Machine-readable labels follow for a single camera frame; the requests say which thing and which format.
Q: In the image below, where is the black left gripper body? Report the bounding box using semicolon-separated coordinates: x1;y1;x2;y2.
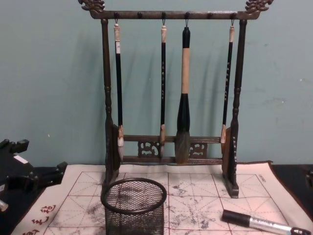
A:
0;150;46;200

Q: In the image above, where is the black and silver marker pen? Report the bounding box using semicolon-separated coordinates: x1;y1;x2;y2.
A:
221;209;312;235

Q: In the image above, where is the thin black brush white label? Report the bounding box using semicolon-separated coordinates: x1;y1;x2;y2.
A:
112;17;126;158

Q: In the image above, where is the dark wooden brush rack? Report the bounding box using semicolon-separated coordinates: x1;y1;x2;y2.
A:
78;0;263;199

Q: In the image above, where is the white felt calligraphy mat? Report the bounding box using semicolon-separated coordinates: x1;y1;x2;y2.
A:
4;160;313;235

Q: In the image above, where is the thin black calligraphy brush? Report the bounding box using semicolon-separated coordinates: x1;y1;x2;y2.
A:
159;17;170;158
220;17;237;144

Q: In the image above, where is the large black and tan brush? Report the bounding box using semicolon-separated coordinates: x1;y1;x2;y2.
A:
174;17;192;165

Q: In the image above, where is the black wire mesh pen cup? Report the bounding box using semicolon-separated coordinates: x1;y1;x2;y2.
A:
100;178;168;235

